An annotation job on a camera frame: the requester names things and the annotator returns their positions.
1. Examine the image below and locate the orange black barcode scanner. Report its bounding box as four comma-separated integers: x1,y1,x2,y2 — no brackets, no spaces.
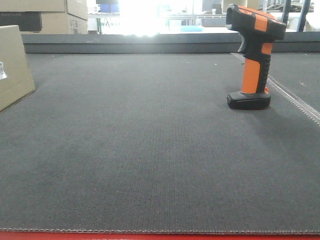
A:
226,3,287,110

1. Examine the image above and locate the small cardboard package box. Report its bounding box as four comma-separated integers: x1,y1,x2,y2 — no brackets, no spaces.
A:
0,25,36,112

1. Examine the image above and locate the black conveyor belt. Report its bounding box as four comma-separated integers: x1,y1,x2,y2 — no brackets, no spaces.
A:
0,54,320,234

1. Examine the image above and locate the red conveyor frame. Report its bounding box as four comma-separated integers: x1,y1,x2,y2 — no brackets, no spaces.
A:
0,231,320,240

